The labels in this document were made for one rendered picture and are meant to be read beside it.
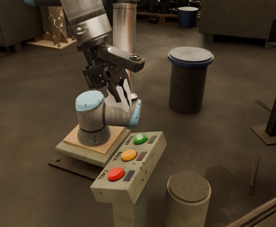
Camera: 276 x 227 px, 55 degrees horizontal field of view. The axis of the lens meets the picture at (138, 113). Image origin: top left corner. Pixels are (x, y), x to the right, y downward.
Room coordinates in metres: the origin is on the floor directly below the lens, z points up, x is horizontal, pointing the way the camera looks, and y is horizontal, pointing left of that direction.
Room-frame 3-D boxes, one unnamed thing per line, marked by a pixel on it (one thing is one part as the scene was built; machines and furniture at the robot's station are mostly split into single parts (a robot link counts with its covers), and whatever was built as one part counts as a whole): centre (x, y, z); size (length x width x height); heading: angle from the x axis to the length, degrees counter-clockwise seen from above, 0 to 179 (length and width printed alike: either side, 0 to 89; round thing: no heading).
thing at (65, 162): (1.22, 0.25, 0.04); 0.40 x 0.40 x 0.08; 66
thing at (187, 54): (1.79, -0.37, 0.22); 0.32 x 0.32 x 0.43
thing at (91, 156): (1.22, 0.25, 0.10); 0.32 x 0.32 x 0.04; 66
